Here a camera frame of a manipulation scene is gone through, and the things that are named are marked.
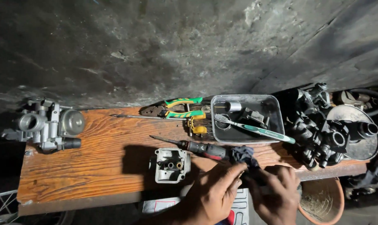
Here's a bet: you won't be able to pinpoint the person's right hand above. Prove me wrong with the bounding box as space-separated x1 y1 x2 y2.
245 166 301 225

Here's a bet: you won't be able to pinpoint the person's left hand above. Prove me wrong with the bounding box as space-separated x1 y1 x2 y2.
177 163 249 225

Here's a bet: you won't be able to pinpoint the dark blue rag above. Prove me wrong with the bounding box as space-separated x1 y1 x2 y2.
230 145 270 187

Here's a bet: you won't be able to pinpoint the black and red screwdriver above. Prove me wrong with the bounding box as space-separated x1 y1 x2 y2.
149 135 231 162

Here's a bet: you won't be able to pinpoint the white printed bag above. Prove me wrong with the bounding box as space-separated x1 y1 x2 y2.
142 187 249 225

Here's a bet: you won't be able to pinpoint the orange plastic bowl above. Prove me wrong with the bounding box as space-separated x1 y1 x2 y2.
298 177 345 225

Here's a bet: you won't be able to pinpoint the green and white toothbrush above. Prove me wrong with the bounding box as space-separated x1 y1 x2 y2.
214 113 296 144

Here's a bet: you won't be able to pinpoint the black dirty carburetor assembly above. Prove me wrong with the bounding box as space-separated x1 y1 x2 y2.
281 82 378 171

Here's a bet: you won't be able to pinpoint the rectangular metal tray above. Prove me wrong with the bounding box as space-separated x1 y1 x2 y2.
210 94 286 144

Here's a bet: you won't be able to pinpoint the silver carburetor float bowl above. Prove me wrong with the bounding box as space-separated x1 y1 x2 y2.
150 148 191 184

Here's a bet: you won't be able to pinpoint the black carburetor part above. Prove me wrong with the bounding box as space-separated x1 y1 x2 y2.
238 107 270 129

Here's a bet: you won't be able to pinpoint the small silver cylinder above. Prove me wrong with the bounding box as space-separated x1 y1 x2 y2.
224 101 242 113

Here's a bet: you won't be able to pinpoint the green and yellow pliers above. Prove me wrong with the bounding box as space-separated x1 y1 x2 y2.
140 97 206 120

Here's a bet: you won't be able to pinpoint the round grey metal disc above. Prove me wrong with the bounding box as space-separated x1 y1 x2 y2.
326 104 378 162

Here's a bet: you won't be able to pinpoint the dark crumpled cloth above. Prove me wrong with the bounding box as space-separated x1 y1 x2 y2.
344 156 378 200

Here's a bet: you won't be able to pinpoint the thin long metal screwdriver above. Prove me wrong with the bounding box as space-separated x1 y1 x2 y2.
110 114 189 121

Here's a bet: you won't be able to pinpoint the silver carburetor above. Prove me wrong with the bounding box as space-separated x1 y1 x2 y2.
2 98 85 154

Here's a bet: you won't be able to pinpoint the spoked wheel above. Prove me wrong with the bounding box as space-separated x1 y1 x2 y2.
0 189 76 225

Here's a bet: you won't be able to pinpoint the yellow handled wire brush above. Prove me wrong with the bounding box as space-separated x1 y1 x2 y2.
187 112 214 140

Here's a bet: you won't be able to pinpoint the black rubber hoses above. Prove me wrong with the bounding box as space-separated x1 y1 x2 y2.
332 88 378 117

